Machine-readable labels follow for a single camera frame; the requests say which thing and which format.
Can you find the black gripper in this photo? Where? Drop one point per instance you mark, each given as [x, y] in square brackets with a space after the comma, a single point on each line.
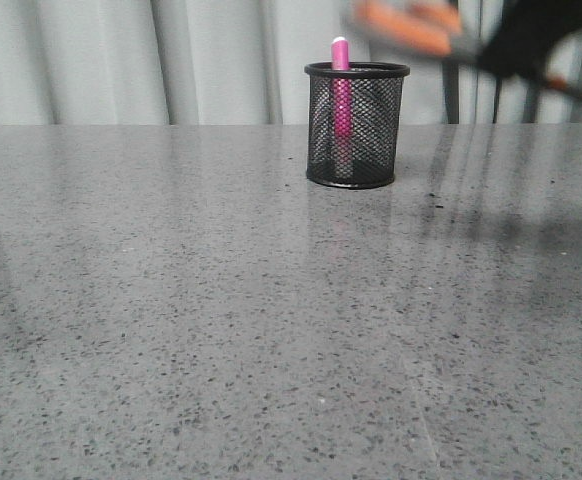
[527, 35]

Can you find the grey curtain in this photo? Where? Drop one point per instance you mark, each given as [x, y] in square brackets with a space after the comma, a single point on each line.
[218, 62]

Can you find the grey orange scissors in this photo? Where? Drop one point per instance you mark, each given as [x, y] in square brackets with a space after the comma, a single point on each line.
[435, 32]

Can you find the black mesh pen cup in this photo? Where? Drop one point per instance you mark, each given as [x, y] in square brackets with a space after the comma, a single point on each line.
[376, 93]

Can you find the pink highlighter pen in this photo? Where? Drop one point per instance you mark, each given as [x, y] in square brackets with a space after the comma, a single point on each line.
[342, 108]

